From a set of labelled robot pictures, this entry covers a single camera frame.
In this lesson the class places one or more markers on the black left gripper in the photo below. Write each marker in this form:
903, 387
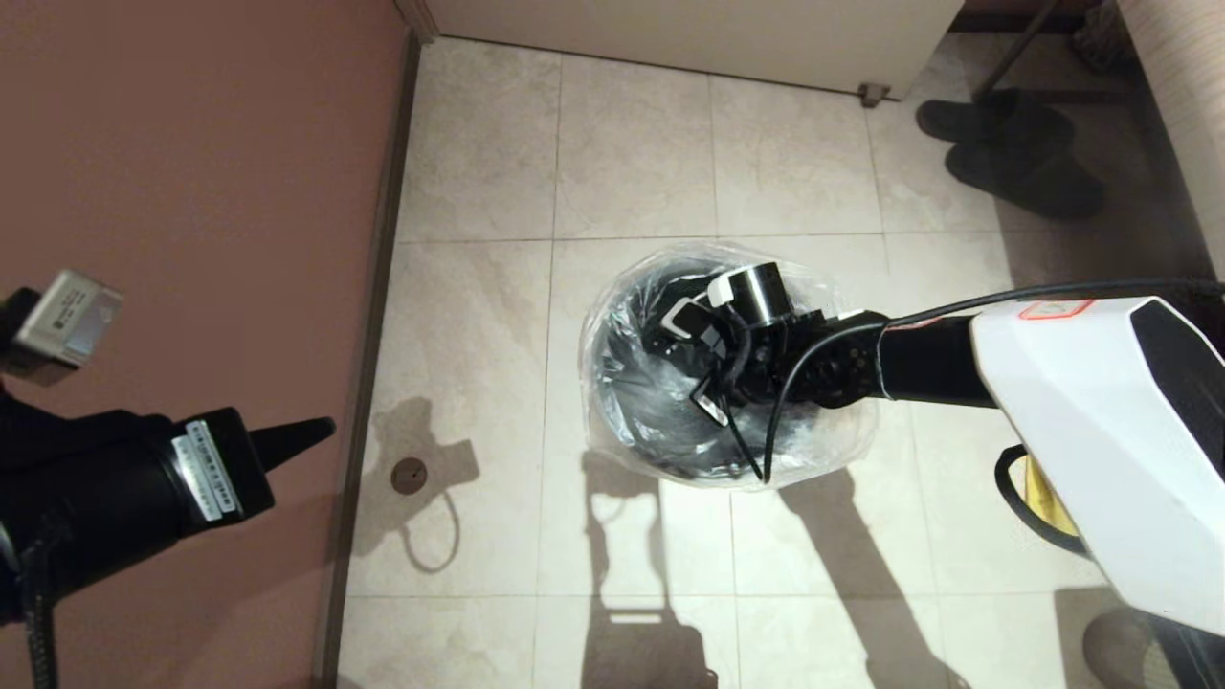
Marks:
206, 469

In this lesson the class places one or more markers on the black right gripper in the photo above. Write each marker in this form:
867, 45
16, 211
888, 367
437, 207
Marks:
703, 383

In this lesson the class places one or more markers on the clear plastic trash bag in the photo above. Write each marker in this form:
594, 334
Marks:
622, 421

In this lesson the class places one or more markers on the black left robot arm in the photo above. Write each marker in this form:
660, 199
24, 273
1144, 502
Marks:
67, 507

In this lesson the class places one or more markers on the black round trash bin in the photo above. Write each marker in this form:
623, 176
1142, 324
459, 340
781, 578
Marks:
622, 383

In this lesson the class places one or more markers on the yellow bag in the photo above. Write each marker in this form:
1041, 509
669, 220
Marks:
1048, 498

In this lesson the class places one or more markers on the round metal floor plate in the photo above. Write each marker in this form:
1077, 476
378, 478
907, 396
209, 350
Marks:
410, 476

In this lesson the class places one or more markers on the metal door stopper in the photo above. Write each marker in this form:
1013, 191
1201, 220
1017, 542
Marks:
873, 94

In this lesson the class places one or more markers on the beige door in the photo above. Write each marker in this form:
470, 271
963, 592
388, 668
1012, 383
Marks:
670, 33

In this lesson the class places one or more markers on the black slipper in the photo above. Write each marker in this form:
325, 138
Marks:
1034, 182
995, 120

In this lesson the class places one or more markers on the dark furniture leg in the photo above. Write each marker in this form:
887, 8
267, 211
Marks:
1019, 48

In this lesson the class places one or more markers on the grey fuzzy object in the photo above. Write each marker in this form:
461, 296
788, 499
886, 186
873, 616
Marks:
1096, 38

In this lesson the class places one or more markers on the beige striped upholstered furniture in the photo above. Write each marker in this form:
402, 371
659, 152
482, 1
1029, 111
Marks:
1191, 105

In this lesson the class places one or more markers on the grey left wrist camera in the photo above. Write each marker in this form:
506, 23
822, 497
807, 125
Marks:
62, 325

